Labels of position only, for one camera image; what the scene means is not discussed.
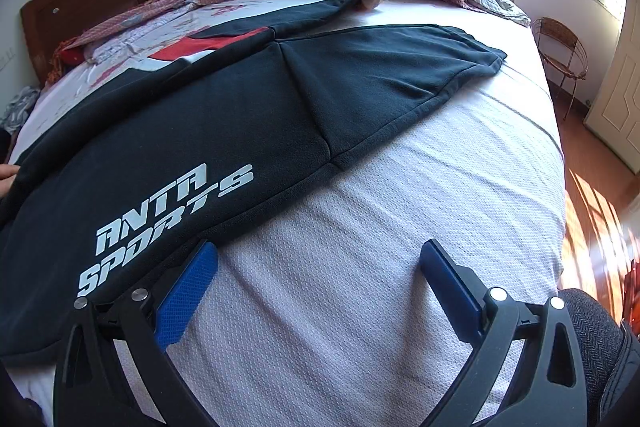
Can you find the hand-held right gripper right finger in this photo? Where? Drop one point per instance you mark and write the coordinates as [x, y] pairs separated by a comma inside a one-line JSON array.
[[450, 287]]

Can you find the white printed pillow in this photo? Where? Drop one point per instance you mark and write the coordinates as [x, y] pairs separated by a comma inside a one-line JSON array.
[[130, 44]]

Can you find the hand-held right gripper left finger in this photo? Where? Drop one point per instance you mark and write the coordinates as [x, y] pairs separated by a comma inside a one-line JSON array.
[[190, 292]]

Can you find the person's left hand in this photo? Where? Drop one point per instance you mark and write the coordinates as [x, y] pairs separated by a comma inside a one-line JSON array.
[[7, 174]]

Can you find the dark printed sports pants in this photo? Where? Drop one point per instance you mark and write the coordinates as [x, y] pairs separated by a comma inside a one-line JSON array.
[[225, 122]]

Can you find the person's dark clothing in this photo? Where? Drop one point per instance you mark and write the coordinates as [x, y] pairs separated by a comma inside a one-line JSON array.
[[600, 347]]

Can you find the white door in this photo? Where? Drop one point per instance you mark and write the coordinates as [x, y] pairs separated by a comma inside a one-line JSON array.
[[615, 97]]

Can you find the red pillow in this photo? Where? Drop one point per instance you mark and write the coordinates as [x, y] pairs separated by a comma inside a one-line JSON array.
[[72, 57]]

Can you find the grey patterned cloth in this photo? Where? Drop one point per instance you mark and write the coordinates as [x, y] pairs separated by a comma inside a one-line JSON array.
[[20, 107]]

